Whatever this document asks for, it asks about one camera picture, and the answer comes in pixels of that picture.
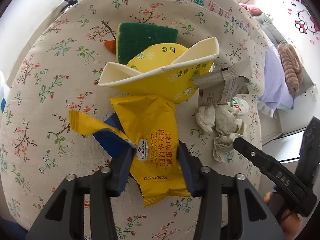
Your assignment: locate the paper ball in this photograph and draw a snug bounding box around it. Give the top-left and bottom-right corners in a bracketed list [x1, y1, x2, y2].
[213, 105, 247, 163]

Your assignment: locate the yellow wafer wrapper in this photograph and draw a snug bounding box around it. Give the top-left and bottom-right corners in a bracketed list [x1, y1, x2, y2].
[110, 95, 190, 206]

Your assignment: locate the blue snack box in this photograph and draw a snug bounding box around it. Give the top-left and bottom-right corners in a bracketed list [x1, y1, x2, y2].
[93, 113, 131, 158]

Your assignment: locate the white patterned trash bin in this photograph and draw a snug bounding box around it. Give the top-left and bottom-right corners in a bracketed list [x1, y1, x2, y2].
[0, 71, 10, 114]

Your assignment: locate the person's right hand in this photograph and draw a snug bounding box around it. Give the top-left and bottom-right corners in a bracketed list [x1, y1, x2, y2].
[263, 192, 302, 240]

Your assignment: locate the purple bed duvet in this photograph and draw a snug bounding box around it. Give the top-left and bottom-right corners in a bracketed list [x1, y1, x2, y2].
[258, 36, 295, 118]

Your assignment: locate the white plastic bottle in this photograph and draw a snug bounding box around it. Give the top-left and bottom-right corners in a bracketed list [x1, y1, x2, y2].
[227, 96, 249, 116]

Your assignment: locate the crumpled white tissue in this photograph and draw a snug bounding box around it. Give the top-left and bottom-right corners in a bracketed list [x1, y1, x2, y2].
[196, 105, 215, 134]

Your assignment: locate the small yellow wrapper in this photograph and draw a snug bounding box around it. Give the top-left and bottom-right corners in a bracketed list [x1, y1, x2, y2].
[68, 110, 131, 142]

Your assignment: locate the brown fluffy pillow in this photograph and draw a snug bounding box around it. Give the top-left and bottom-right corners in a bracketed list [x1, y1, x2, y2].
[277, 44, 303, 96]

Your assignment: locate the grey foil wrapper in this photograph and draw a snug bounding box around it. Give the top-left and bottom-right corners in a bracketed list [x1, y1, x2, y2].
[193, 57, 252, 106]

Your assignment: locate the yellow paper carton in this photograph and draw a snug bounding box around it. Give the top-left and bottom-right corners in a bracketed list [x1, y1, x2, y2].
[98, 37, 220, 103]

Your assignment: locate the floral tablecloth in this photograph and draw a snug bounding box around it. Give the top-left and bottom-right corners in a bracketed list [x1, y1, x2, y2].
[1, 0, 267, 239]

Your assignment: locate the grey cushion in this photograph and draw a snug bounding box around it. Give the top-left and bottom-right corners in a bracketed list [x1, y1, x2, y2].
[253, 12, 289, 48]

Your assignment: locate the pink plush toy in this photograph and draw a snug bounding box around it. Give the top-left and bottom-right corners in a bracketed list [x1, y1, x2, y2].
[240, 3, 263, 16]

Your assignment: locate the orange carrot piece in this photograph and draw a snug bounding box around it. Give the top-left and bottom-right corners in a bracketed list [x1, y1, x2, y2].
[104, 40, 117, 54]

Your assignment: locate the green yellow sponge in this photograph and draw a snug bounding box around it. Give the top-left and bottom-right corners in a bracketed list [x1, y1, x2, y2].
[116, 23, 178, 65]

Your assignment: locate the black device on floor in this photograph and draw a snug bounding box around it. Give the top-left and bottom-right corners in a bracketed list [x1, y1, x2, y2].
[61, 0, 78, 12]

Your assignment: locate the hello kitty wall sticker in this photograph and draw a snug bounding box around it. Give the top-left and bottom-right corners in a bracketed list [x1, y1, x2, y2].
[290, 0, 319, 45]

